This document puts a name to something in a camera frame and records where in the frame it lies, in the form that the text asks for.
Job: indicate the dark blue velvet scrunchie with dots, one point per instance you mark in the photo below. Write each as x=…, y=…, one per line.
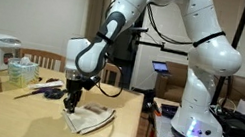
x=54, y=94

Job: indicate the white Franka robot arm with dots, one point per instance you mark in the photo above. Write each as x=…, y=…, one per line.
x=212, y=57

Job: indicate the beige striped cloth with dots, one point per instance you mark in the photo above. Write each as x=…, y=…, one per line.
x=93, y=117

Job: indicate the small laptop blue screen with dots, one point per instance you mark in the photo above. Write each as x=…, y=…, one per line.
x=160, y=66

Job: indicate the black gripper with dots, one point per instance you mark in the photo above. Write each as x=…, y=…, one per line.
x=73, y=88

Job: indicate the wooden slat back chair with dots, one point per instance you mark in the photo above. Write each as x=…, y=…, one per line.
x=112, y=73
x=43, y=54

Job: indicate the striped tissue box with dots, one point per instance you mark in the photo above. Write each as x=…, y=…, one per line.
x=22, y=74

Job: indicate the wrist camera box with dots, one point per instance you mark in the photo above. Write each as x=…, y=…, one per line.
x=93, y=83

